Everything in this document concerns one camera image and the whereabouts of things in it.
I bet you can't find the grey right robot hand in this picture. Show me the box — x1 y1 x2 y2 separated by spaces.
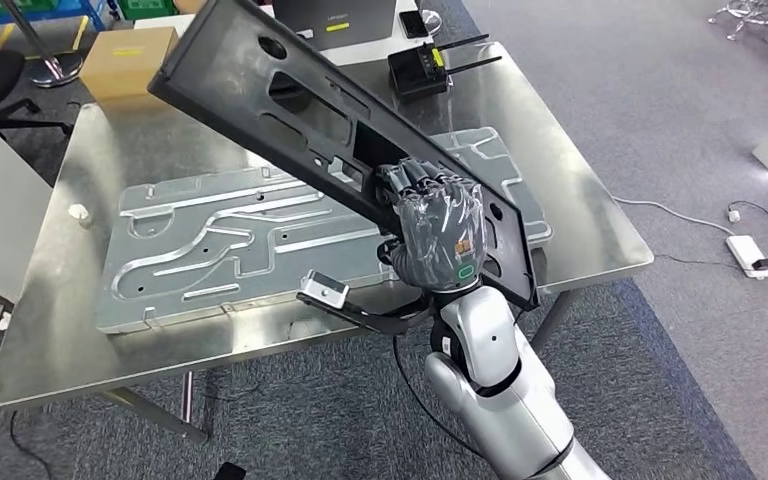
375 156 490 295

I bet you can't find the black plastic panel part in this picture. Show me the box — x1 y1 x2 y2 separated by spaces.
146 0 542 313

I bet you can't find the large steel workbench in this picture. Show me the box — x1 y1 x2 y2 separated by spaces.
0 39 656 444

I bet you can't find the blue metal shelf rack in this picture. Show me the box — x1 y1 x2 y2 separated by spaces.
0 0 108 32

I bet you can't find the black router with antennas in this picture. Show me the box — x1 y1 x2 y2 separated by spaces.
386 33 504 103

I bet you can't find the white table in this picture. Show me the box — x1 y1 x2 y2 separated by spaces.
133 0 445 68

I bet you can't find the black smartphone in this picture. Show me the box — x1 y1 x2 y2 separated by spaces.
397 9 431 40

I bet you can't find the embossed silver metal plate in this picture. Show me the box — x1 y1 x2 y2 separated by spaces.
93 125 556 337

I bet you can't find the black zipped case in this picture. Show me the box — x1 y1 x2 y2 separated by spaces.
271 0 400 52

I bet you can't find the white power strip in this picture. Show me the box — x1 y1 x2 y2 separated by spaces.
725 234 768 282

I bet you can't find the brown cardboard box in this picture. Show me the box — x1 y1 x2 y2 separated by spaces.
78 25 181 103

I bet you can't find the green crate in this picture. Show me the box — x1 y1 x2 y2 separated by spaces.
0 0 61 16
117 0 178 22

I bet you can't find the chrome stool base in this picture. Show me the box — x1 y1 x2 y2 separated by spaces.
707 0 768 45

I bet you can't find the chrome barrier stanchion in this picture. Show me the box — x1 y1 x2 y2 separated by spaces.
0 0 85 89

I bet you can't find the white board panel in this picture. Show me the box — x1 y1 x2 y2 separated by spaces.
0 97 55 305

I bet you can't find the black camera bracket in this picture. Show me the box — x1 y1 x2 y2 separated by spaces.
295 291 436 338

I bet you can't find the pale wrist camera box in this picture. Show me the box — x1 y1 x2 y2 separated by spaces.
299 269 351 311

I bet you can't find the black camera cable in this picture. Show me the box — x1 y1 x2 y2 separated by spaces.
391 334 488 460

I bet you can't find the white floor cable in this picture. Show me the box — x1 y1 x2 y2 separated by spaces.
612 195 736 238

